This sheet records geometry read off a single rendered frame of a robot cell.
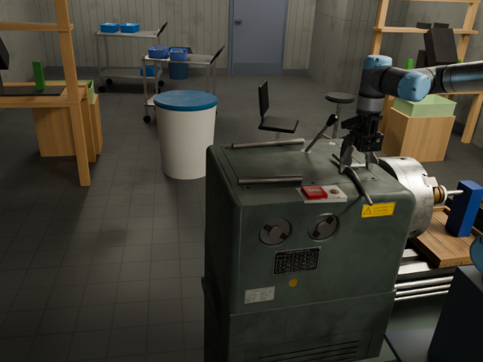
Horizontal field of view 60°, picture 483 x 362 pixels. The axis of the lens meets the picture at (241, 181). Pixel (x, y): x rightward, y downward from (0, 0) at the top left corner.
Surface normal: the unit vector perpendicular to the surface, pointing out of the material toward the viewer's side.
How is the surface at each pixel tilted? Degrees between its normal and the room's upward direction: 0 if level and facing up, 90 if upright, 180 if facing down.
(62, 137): 90
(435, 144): 90
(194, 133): 94
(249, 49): 90
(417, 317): 0
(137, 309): 0
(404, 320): 0
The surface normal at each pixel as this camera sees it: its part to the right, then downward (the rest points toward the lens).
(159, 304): 0.04, -0.90
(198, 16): 0.16, 0.44
